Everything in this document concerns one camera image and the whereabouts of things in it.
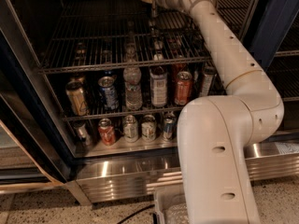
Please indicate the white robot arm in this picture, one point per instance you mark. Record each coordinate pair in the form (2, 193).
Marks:
(213, 130)

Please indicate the red bottle behind can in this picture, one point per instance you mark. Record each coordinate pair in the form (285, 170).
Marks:
(177, 66)

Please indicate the red can middle shelf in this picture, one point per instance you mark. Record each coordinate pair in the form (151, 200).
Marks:
(183, 88)

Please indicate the red can shelf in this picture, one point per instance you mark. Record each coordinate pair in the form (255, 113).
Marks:
(183, 88)
(107, 132)

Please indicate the silver slim can middle shelf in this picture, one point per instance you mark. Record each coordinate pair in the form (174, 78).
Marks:
(206, 80)

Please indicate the blue can middle shelf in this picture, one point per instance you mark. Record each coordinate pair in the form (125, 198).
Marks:
(108, 93)

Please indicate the gold can middle shelf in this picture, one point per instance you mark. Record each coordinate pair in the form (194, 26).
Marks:
(76, 95)

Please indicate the blue silver can bottom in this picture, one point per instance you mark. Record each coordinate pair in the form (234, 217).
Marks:
(170, 121)

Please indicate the white can bottom shelf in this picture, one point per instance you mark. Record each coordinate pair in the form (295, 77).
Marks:
(130, 128)

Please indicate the white green can bottom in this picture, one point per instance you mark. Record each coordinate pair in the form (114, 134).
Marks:
(148, 128)

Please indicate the red can bottom shelf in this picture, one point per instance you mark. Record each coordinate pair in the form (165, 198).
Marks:
(107, 132)

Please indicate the silver can bottom left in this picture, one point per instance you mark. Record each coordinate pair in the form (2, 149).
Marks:
(82, 132)

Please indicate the steel fridge base grille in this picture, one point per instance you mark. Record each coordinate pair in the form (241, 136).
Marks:
(139, 175)

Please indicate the open fridge door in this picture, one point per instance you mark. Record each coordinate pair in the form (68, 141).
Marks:
(29, 161)

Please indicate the clear water bottle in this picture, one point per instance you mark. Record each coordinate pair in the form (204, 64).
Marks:
(132, 78)

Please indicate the white labelled bottle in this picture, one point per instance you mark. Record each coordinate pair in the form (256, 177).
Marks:
(158, 85)

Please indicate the white plastic bin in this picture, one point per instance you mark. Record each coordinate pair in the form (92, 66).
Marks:
(166, 196)

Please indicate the bubble wrap sheet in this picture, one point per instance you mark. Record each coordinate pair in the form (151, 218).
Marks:
(177, 214)

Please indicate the top wire shelf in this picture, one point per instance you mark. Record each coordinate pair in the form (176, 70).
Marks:
(91, 35)

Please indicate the wire shelf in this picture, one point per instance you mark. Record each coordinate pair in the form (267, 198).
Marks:
(91, 35)
(97, 110)

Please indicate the middle wire shelf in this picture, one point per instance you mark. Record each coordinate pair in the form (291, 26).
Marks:
(97, 110)

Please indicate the dark blue fridge post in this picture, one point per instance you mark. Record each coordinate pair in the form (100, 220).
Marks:
(270, 22)

